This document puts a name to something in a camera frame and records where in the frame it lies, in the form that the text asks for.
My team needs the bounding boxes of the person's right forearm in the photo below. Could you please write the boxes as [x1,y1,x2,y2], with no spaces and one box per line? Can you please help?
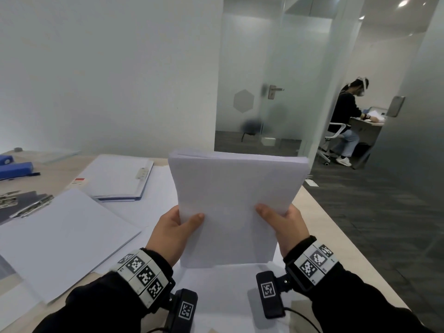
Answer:
[288,263,434,333]

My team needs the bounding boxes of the person's right hand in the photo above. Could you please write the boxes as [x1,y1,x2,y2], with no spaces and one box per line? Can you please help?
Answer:
[255,203,310,258]

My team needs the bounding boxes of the pile of white paper sheets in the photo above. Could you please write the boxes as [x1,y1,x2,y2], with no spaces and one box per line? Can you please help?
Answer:
[93,165,296,333]

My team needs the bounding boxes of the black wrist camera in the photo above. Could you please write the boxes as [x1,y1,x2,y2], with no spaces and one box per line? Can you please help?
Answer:
[256,271,292,320]
[163,289,198,333]

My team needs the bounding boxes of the white wristband with black markers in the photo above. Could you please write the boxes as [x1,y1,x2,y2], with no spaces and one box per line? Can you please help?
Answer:
[284,240,339,292]
[110,248,176,308]

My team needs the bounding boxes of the person's left hand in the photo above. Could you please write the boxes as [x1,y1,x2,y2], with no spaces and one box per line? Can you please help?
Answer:
[145,206,205,267]

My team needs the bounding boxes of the dark chair behind glass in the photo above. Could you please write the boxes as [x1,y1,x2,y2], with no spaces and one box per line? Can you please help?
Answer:
[241,118,264,142]

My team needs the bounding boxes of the blue folder with dark logo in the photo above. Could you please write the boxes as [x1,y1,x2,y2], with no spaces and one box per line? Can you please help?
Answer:
[99,196,143,203]

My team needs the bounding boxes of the stack of folders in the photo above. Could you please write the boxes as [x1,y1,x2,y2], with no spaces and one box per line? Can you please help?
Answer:
[68,154,154,200]

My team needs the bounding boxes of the person's left forearm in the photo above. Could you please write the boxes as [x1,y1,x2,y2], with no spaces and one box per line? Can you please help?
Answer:
[33,270,174,333]

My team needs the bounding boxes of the light gray office desk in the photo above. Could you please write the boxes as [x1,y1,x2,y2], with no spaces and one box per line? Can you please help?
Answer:
[348,106,388,148]

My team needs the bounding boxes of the frosted glass door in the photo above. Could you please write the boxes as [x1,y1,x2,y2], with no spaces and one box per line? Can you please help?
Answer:
[216,0,333,156]

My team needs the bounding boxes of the white head-mounted camera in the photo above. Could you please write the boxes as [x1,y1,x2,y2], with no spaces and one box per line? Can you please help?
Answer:
[355,77,370,98]

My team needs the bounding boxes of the gray hexagon sticker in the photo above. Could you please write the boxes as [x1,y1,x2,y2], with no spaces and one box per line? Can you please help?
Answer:
[233,89,255,113]

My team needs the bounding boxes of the white office chair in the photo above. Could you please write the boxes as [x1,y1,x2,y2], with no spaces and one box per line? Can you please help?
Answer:
[317,123,351,166]

